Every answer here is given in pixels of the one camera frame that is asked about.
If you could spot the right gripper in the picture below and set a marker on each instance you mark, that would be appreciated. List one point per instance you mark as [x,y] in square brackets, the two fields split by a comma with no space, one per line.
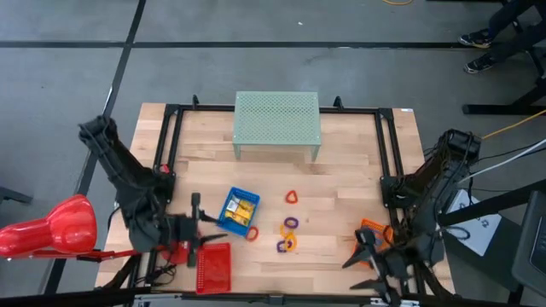
[390,266]

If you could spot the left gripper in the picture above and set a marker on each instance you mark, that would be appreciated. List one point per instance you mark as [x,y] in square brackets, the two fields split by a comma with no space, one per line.
[183,228]

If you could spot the orange rubber band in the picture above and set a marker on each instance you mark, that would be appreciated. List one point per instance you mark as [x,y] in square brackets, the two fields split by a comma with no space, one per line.
[247,234]

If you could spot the yellow packet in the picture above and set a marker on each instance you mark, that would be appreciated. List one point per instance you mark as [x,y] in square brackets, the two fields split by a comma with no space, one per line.
[245,211]

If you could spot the orange plastic basket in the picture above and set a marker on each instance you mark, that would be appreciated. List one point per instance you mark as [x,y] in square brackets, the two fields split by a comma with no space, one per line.
[375,226]

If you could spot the blue plastic basket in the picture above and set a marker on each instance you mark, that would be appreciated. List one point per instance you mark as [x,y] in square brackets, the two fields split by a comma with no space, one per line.
[243,195]

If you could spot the purple rubber band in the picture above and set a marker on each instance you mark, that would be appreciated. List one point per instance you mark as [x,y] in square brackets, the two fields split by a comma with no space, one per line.
[285,222]
[278,246]

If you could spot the red rubber band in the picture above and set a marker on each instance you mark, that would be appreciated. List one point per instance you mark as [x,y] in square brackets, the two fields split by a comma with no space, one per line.
[291,201]

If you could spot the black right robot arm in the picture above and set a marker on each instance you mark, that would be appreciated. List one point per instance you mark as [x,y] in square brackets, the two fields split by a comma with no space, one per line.
[439,183]

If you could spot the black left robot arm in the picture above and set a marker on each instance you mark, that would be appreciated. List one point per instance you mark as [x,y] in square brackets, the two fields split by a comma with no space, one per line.
[123,179]

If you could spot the black desk bar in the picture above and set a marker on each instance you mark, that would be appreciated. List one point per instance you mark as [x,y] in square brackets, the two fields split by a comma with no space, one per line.
[490,205]

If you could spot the red desk lamp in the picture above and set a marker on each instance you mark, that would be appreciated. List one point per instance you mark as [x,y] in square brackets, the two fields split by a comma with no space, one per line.
[64,226]

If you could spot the small white-labelled packet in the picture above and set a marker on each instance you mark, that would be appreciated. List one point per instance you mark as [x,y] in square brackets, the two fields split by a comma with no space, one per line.
[232,206]

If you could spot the red plastic basket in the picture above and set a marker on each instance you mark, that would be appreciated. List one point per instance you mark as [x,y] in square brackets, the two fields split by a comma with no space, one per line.
[213,268]

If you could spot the white box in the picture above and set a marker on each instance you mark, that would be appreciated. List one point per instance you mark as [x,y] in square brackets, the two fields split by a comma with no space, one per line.
[473,230]

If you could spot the green perforated metal shelf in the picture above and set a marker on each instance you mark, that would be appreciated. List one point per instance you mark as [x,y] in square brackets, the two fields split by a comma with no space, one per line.
[277,117]

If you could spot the black horizontal beam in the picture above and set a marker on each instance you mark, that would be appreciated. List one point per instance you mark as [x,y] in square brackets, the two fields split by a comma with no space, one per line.
[64,298]

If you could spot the white sticker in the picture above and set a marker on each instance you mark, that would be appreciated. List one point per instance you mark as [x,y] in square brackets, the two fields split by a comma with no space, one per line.
[406,110]

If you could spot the dark grey device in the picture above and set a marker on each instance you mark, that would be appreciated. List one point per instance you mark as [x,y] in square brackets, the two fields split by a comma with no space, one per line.
[533,247]

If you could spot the dark furniture leg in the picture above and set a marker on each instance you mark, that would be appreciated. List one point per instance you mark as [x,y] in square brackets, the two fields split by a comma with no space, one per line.
[13,195]

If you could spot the black furniture base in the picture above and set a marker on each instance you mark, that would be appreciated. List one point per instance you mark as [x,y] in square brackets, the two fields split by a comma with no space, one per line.
[503,109]

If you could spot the person's shoe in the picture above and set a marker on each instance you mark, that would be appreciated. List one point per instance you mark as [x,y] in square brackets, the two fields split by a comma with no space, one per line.
[480,65]
[475,39]

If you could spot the person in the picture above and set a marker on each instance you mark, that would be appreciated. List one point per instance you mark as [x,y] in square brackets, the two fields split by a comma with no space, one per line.
[516,44]

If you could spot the black table frame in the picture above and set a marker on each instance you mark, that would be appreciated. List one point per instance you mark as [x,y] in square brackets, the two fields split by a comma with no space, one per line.
[205,108]

